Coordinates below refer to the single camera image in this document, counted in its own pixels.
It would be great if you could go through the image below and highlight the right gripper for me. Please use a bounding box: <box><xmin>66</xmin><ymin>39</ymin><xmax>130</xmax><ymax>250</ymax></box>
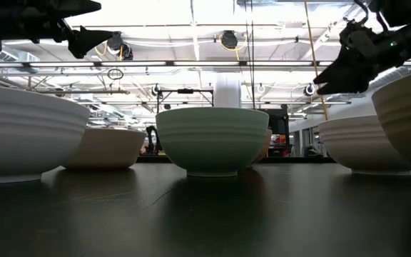
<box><xmin>312</xmin><ymin>19</ymin><xmax>389</xmax><ymax>96</ymax></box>

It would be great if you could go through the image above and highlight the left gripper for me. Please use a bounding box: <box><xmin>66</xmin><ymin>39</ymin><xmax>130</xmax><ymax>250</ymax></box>
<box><xmin>29</xmin><ymin>14</ymin><xmax>115</xmax><ymax>60</ymax></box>

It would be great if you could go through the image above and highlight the white ribbed bowl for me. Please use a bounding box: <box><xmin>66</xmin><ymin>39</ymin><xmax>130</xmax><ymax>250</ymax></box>
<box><xmin>318</xmin><ymin>114</ymin><xmax>411</xmax><ymax>176</ymax></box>

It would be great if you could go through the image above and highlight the pink bowl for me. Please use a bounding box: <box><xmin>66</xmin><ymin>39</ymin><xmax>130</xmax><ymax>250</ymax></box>
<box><xmin>251</xmin><ymin>128</ymin><xmax>273</xmax><ymax>166</ymax></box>

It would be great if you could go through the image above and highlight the white plate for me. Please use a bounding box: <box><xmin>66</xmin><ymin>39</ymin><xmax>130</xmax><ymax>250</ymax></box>
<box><xmin>0</xmin><ymin>84</ymin><xmax>91</xmax><ymax>185</ymax></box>

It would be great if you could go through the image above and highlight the light beige bowl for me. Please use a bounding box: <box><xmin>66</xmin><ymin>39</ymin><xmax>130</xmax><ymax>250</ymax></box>
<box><xmin>62</xmin><ymin>127</ymin><xmax>148</xmax><ymax>171</ymax></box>

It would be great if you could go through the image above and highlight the dark equipment cart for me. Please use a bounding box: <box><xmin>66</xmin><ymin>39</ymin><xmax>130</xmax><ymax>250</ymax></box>
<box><xmin>268</xmin><ymin>108</ymin><xmax>292</xmax><ymax>158</ymax></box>

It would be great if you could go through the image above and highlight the white round column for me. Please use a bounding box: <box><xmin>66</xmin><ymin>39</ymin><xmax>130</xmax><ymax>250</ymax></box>
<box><xmin>213</xmin><ymin>73</ymin><xmax>243</xmax><ymax>109</ymax></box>

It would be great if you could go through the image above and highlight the mint green ribbed bowl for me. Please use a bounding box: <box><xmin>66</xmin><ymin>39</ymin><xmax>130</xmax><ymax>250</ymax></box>
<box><xmin>155</xmin><ymin>106</ymin><xmax>270</xmax><ymax>178</ymax></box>

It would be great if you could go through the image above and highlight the black ceiling cable reel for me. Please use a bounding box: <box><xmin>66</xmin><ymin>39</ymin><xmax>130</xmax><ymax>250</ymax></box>
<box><xmin>106</xmin><ymin>31</ymin><xmax>134</xmax><ymax>61</ymax></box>
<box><xmin>218</xmin><ymin>29</ymin><xmax>248</xmax><ymax>51</ymax></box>

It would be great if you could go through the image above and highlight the yellow hanging cable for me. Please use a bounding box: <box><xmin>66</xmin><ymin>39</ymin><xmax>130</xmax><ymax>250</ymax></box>
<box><xmin>303</xmin><ymin>0</ymin><xmax>330</xmax><ymax>121</ymax></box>

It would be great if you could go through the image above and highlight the black hanging cable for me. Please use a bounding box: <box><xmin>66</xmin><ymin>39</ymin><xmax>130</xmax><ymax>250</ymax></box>
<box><xmin>243</xmin><ymin>0</ymin><xmax>256</xmax><ymax>110</ymax></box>

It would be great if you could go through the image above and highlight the black background rig frame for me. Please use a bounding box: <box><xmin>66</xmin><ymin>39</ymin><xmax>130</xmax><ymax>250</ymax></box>
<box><xmin>156</xmin><ymin>88</ymin><xmax>215</xmax><ymax>114</ymax></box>

